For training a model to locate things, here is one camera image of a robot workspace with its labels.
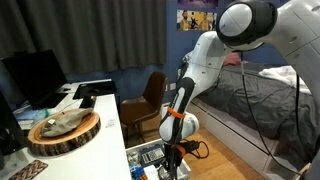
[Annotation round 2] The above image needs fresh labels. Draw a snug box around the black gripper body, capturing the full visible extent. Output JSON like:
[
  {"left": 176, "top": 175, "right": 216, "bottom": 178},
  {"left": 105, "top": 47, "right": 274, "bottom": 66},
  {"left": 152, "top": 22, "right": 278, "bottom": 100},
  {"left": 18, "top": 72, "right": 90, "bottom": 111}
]
[{"left": 165, "top": 143, "right": 184, "bottom": 180}]

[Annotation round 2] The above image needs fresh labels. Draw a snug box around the purple poster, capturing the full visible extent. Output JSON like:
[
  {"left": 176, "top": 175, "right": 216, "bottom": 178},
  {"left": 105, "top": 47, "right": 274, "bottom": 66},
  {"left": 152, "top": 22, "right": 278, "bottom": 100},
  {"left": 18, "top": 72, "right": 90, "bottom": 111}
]
[{"left": 177, "top": 0, "right": 219, "bottom": 9}]

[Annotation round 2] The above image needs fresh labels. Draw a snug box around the white fluffy blanket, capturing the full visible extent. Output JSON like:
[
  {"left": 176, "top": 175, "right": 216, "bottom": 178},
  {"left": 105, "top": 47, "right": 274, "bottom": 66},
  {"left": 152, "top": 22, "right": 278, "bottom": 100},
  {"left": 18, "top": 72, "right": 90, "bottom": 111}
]
[{"left": 259, "top": 64, "right": 313, "bottom": 96}]

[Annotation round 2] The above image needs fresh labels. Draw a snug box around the white desk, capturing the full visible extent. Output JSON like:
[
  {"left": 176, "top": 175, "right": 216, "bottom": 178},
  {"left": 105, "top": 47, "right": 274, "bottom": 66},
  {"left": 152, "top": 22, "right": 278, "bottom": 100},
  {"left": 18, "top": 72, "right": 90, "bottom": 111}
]
[{"left": 0, "top": 78, "right": 133, "bottom": 180}]

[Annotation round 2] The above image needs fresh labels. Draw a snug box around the round wood slab with bark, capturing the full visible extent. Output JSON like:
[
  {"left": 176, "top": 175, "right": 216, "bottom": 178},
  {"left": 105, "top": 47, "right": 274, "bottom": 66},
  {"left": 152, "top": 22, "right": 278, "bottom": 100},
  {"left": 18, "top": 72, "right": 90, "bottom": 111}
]
[{"left": 27, "top": 109, "right": 102, "bottom": 157}]

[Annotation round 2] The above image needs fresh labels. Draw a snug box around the clear plastic bag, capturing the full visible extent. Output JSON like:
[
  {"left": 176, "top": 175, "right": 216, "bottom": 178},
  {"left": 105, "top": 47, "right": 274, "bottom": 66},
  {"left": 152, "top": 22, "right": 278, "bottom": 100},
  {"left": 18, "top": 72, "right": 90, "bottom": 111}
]
[{"left": 14, "top": 108, "right": 51, "bottom": 131}]

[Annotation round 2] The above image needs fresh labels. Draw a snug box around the black phone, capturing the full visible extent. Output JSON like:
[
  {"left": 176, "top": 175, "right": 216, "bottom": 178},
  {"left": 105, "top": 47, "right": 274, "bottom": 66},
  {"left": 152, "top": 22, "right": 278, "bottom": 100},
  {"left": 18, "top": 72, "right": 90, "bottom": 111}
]
[{"left": 79, "top": 95, "right": 97, "bottom": 109}]

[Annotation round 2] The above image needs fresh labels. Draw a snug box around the black desk pad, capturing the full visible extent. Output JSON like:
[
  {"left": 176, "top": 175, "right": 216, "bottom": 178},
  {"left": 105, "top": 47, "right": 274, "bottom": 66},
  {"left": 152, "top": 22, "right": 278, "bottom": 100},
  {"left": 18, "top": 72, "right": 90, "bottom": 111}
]
[{"left": 72, "top": 81, "right": 118, "bottom": 100}]

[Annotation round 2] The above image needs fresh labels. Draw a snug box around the black computer monitor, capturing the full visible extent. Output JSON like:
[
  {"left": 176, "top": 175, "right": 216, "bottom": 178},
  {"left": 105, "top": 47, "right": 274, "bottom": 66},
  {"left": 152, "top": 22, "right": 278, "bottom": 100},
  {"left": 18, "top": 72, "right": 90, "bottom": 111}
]
[{"left": 1, "top": 49, "right": 69, "bottom": 110}]

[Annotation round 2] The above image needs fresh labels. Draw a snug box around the brown leather swivel chair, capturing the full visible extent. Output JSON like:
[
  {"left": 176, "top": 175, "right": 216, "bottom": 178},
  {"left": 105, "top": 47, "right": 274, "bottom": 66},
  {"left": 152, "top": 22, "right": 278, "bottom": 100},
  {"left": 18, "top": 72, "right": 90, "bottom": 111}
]
[{"left": 119, "top": 70, "right": 169, "bottom": 145}]

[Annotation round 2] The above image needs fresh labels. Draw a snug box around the beige cloth cap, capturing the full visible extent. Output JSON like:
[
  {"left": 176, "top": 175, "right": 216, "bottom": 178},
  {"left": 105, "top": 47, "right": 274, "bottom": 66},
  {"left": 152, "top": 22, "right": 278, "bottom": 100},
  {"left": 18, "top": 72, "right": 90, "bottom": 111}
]
[{"left": 39, "top": 108, "right": 94, "bottom": 138}]

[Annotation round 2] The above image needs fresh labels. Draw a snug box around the small white card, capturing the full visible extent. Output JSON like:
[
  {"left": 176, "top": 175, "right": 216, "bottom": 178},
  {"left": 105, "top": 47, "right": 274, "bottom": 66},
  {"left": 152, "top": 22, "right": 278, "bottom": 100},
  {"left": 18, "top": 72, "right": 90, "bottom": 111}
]
[{"left": 105, "top": 118, "right": 117, "bottom": 129}]

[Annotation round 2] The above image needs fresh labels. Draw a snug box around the large blue puzzle cube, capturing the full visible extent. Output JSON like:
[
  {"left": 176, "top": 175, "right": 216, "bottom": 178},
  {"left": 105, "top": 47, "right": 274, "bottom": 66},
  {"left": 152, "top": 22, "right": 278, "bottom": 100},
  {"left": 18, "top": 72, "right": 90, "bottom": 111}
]
[{"left": 130, "top": 164, "right": 146, "bottom": 180}]

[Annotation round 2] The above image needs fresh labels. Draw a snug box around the grey tape roll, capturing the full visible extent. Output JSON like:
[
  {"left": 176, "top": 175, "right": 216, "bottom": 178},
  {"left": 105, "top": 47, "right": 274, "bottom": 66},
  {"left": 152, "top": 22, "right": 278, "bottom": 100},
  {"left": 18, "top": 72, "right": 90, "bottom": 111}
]
[{"left": 157, "top": 165, "right": 169, "bottom": 180}]

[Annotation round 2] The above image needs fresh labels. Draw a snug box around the white bed frame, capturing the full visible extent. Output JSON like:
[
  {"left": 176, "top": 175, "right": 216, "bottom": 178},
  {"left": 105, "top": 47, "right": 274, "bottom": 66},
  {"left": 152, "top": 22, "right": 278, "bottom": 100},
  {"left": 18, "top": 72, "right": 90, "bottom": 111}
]
[{"left": 186, "top": 96, "right": 301, "bottom": 180}]

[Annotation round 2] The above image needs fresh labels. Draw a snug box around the basketball players poster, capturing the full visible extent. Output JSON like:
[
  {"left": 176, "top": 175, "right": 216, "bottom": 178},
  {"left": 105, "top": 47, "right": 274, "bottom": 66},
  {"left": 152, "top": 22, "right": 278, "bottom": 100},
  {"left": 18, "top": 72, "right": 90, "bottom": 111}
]
[{"left": 176, "top": 9, "right": 218, "bottom": 32}]

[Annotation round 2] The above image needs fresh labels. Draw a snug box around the dark blue calculator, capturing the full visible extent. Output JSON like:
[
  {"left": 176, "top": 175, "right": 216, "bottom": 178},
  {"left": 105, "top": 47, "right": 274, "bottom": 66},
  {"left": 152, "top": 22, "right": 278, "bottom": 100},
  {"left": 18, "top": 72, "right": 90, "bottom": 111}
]
[{"left": 139, "top": 145, "right": 166, "bottom": 167}]

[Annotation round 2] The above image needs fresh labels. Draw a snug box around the zigzag patterned coaster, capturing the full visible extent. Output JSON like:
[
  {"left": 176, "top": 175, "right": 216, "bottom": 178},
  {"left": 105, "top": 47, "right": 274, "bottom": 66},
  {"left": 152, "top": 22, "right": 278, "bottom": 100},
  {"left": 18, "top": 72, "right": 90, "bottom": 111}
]
[{"left": 8, "top": 159, "right": 49, "bottom": 180}]

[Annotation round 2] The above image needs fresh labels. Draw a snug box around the wide dark grey curtain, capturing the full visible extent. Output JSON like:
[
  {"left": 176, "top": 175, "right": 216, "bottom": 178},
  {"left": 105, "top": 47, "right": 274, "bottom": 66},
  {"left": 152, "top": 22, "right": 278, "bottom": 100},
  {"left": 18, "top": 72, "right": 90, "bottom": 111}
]
[{"left": 0, "top": 0, "right": 168, "bottom": 75}]

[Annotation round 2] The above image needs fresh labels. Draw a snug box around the small clear glass jar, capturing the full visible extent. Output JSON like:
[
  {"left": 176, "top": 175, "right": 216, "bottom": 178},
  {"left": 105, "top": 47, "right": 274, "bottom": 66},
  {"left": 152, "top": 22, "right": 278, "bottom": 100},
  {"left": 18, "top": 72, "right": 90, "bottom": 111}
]
[{"left": 127, "top": 151, "right": 140, "bottom": 166}]

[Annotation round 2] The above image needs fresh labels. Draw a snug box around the open white drawer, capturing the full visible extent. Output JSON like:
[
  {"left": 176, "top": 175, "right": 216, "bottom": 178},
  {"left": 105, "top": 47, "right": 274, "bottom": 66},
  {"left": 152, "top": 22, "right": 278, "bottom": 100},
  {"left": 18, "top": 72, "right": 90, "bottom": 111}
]
[{"left": 125, "top": 138, "right": 192, "bottom": 180}]

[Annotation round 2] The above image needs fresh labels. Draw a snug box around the white notepad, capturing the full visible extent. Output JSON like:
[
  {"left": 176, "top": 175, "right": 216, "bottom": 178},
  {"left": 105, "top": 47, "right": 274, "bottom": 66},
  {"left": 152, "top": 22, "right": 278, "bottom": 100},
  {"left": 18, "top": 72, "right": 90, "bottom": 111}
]
[{"left": 143, "top": 164, "right": 160, "bottom": 180}]

